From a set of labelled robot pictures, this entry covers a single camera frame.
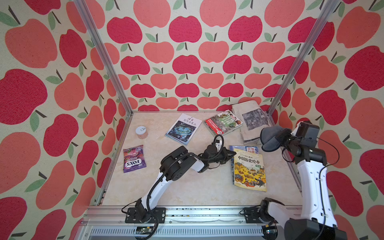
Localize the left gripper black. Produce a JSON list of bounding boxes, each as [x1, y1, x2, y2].
[[207, 147, 237, 165]]

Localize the grey microfibre cloth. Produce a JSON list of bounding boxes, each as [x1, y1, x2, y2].
[[260, 126, 292, 152]]

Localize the yellow picture book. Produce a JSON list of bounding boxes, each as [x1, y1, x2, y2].
[[233, 149, 267, 192]]

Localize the blue science book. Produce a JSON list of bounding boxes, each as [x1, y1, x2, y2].
[[165, 114, 203, 145]]

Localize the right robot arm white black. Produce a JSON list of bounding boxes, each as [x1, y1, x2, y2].
[[257, 122, 347, 240]]

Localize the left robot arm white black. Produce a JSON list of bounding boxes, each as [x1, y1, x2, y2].
[[135, 144, 236, 222]]

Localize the red green book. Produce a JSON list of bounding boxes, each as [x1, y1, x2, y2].
[[204, 110, 243, 136]]

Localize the folded newspaper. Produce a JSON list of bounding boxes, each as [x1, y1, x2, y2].
[[232, 100, 271, 144]]

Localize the white round tape roll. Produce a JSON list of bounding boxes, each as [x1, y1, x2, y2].
[[135, 126, 149, 140]]

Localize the purple candy bag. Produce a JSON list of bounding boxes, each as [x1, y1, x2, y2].
[[123, 145, 147, 173]]

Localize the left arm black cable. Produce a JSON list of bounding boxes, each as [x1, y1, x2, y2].
[[145, 134, 226, 217]]

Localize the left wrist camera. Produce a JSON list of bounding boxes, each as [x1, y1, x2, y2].
[[212, 139, 223, 151]]

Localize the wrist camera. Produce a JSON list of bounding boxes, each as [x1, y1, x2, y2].
[[292, 121, 320, 147], [212, 139, 223, 151]]

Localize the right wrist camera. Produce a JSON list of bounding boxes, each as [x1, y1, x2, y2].
[[292, 121, 320, 147]]

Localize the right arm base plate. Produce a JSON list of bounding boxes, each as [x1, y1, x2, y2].
[[242, 206, 286, 225]]

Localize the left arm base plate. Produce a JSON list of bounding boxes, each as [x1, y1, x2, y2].
[[125, 207, 167, 224]]

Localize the right aluminium frame post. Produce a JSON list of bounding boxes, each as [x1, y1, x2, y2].
[[267, 0, 339, 117]]

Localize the aluminium frame post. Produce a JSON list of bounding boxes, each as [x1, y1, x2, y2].
[[267, 0, 339, 117], [74, 0, 133, 117]]

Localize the aluminium front rail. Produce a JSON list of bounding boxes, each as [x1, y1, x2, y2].
[[71, 205, 334, 240]]

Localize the left aluminium frame post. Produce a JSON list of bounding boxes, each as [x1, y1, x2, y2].
[[74, 0, 133, 117]]

